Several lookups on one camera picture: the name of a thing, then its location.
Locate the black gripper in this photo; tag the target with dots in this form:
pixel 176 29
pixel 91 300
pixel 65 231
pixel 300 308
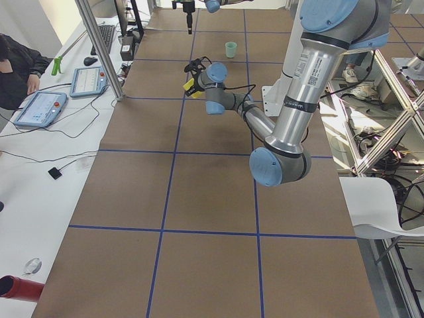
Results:
pixel 196 83

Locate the yellow plastic cup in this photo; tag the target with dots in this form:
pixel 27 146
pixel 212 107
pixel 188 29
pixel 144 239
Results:
pixel 193 89

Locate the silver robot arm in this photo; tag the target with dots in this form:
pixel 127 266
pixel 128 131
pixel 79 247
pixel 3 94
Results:
pixel 213 6
pixel 330 29

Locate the mint green plastic cup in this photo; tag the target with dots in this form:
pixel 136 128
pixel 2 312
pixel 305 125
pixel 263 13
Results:
pixel 230 49

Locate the black power adapter box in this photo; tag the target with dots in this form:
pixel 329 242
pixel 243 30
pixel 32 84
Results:
pixel 127 48

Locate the black computer keyboard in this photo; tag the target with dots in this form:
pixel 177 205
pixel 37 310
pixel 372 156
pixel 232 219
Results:
pixel 107 33

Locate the far blue teach pendant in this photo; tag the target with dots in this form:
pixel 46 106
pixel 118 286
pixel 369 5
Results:
pixel 88 81

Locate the blue teach pendant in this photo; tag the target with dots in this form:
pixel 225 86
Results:
pixel 42 109
pixel 88 81

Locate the black computer mouse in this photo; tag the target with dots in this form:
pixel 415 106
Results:
pixel 88 61

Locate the green plastic clamp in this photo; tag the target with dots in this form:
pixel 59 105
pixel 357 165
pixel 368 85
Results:
pixel 56 69

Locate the near blue teach pendant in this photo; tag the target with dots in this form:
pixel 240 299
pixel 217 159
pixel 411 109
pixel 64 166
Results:
pixel 42 109

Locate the blue tape grid lines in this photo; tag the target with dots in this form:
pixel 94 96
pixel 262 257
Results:
pixel 170 222

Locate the person in black jacket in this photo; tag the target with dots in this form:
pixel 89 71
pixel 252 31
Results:
pixel 21 70

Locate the small black square device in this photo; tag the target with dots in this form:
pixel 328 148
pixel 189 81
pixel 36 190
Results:
pixel 55 173

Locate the white plastic chair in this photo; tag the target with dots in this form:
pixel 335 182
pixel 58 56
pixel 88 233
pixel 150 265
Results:
pixel 372 208

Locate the red cylinder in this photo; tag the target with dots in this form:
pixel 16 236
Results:
pixel 20 289

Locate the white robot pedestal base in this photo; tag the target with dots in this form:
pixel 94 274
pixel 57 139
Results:
pixel 272 100

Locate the aluminium frame post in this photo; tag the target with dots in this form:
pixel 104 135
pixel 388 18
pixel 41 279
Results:
pixel 92 29

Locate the aluminium frame rack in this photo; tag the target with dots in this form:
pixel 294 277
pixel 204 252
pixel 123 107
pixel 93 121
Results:
pixel 375 129

